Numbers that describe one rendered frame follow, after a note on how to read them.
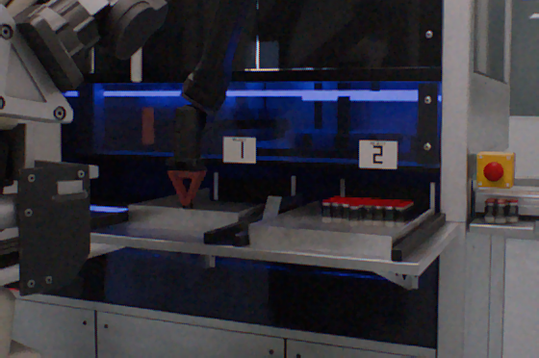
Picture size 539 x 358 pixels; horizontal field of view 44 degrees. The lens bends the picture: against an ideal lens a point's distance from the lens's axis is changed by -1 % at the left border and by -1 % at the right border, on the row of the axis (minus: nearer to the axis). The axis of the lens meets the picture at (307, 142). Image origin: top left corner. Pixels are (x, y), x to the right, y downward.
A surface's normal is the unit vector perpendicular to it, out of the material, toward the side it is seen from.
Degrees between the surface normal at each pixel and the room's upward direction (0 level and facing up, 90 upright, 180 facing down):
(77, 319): 90
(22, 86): 90
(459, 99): 90
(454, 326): 90
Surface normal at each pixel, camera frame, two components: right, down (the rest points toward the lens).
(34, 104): 0.78, 0.04
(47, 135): 0.93, 0.03
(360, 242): -0.37, 0.04
